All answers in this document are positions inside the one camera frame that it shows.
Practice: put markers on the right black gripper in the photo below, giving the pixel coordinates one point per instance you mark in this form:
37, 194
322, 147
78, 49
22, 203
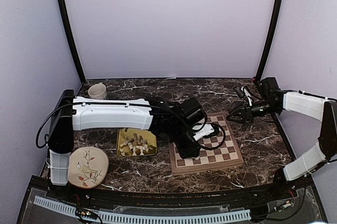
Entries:
246, 113

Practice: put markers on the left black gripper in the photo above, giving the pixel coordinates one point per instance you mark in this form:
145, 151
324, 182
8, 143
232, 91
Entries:
185, 152

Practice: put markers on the wooden chess board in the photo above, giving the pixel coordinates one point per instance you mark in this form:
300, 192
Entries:
226, 156

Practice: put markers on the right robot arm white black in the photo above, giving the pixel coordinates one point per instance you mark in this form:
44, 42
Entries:
321, 109

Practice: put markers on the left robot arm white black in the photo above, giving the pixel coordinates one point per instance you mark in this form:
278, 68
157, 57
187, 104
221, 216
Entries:
75, 113

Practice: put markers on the gold metal tray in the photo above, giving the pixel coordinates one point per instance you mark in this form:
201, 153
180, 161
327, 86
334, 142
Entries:
135, 143

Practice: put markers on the cream ceramic mug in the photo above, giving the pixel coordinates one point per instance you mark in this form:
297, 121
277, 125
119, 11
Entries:
97, 92

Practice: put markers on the round bird painted plate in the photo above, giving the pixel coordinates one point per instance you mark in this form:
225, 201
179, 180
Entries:
88, 167

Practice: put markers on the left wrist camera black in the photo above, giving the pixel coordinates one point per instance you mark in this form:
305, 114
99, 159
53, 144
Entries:
193, 111

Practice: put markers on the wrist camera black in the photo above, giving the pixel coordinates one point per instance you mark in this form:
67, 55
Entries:
193, 111
269, 86

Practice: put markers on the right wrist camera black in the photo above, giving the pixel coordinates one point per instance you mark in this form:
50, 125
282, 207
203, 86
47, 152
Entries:
269, 86

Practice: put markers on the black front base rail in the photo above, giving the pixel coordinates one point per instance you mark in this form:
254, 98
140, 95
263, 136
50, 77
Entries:
258, 199

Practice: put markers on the grey slotted cable duct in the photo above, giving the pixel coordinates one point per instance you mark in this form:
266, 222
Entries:
129, 215

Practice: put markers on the right black frame post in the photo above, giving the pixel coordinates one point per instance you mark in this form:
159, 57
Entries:
269, 39

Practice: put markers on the black frame post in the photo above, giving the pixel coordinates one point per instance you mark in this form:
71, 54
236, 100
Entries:
70, 40
269, 39

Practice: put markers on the left black frame post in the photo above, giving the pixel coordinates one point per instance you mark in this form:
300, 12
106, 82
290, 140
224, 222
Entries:
70, 40

